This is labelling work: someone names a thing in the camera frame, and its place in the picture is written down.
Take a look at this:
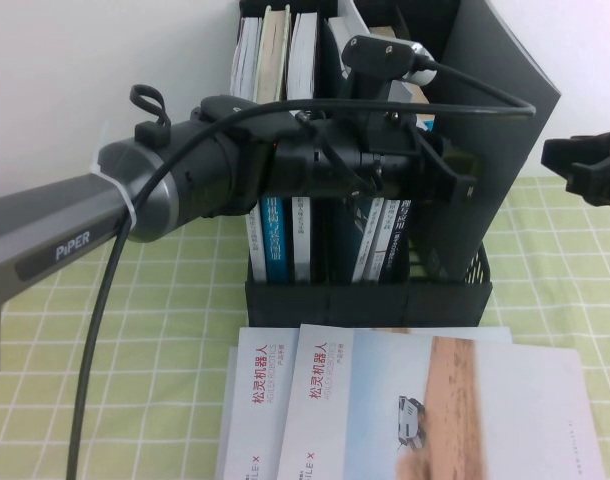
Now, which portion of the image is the black camera cable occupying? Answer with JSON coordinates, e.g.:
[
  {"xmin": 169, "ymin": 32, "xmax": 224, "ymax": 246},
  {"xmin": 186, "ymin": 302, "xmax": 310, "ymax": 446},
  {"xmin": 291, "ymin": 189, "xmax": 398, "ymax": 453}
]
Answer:
[{"xmin": 64, "ymin": 59, "xmax": 538, "ymax": 480}]

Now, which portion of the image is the green checked tablecloth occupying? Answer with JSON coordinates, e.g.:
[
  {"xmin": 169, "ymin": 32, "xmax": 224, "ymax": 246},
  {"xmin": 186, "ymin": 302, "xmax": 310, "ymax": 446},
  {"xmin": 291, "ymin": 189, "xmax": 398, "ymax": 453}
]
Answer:
[{"xmin": 0, "ymin": 174, "xmax": 610, "ymax": 480}]

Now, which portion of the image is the black plastic book holder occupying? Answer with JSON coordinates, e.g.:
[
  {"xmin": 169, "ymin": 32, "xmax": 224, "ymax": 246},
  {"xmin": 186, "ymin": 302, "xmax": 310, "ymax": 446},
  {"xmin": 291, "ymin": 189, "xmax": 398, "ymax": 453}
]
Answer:
[{"xmin": 237, "ymin": 0, "xmax": 493, "ymax": 329}]

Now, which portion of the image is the thin white orange-band book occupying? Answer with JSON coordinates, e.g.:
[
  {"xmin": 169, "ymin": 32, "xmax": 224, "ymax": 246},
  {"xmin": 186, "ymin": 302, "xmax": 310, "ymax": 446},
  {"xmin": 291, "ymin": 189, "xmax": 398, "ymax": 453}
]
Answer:
[{"xmin": 229, "ymin": 17, "xmax": 269, "ymax": 282}]

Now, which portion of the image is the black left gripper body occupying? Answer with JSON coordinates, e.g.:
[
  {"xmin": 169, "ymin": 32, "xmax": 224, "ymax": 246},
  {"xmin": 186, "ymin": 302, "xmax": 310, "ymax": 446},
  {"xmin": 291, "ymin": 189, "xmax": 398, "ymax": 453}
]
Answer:
[{"xmin": 272, "ymin": 107, "xmax": 427, "ymax": 201}]

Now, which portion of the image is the black spine blue-cover book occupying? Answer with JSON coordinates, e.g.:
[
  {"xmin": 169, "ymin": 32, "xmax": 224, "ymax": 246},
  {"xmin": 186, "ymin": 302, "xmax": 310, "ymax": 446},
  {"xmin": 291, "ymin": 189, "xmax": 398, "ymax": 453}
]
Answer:
[{"xmin": 369, "ymin": 24, "xmax": 426, "ymax": 281}]

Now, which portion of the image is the white spine book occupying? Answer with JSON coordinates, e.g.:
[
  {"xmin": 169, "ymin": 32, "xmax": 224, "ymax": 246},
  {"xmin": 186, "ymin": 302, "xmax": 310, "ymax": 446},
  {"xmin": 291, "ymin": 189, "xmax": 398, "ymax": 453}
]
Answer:
[{"xmin": 352, "ymin": 199, "xmax": 386, "ymax": 282}]

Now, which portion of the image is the white zip tie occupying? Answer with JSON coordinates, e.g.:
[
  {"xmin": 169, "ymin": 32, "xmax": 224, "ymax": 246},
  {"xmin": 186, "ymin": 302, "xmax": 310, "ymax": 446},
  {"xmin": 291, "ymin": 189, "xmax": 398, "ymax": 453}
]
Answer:
[{"xmin": 92, "ymin": 119, "xmax": 139, "ymax": 239}]

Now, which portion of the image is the blue spine book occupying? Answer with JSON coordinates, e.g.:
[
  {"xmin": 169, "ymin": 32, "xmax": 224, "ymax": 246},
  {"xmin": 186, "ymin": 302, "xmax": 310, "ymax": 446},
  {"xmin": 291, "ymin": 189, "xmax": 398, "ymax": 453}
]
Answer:
[{"xmin": 254, "ymin": 4, "xmax": 292, "ymax": 282}]

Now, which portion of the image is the plain white brochure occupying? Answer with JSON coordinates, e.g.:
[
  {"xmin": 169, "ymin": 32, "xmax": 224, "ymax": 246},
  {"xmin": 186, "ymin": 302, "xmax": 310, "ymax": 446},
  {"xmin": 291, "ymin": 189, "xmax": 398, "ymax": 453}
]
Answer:
[{"xmin": 215, "ymin": 347, "xmax": 239, "ymax": 480}]

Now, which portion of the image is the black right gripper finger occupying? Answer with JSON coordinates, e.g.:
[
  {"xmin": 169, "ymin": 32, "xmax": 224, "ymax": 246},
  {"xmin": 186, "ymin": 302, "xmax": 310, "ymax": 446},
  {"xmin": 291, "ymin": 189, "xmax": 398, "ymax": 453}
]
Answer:
[
  {"xmin": 564, "ymin": 148, "xmax": 610, "ymax": 207},
  {"xmin": 540, "ymin": 128, "xmax": 610, "ymax": 178}
]

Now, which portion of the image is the thick white orange-band book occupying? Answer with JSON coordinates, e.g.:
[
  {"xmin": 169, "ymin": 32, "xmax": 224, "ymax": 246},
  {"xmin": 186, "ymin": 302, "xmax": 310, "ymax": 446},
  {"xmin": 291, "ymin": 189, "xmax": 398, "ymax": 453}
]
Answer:
[{"xmin": 287, "ymin": 12, "xmax": 319, "ymax": 282}]

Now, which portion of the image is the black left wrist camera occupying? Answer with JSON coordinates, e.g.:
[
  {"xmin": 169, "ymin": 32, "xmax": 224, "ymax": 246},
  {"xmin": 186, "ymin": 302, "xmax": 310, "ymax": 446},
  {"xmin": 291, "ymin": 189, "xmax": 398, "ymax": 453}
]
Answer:
[{"xmin": 340, "ymin": 34, "xmax": 439, "ymax": 87}]

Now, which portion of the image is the white red-title Agilex brochure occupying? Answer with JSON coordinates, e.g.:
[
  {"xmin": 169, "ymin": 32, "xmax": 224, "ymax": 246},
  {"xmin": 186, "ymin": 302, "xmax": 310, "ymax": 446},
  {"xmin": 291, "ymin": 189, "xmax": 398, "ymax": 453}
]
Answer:
[{"xmin": 224, "ymin": 327, "xmax": 514, "ymax": 480}]

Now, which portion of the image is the desert photo Agilex brochure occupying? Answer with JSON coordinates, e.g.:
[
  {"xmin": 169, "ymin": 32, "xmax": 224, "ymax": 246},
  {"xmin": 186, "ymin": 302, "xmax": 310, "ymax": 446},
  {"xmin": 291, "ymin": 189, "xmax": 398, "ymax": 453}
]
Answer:
[{"xmin": 275, "ymin": 323, "xmax": 606, "ymax": 480}]

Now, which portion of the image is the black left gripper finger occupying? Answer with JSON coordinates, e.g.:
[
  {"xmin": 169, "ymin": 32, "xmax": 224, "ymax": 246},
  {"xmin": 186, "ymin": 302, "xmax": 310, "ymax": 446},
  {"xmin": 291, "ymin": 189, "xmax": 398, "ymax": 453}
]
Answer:
[
  {"xmin": 445, "ymin": 148, "xmax": 480, "ymax": 202},
  {"xmin": 411, "ymin": 129, "xmax": 462, "ymax": 205}
]

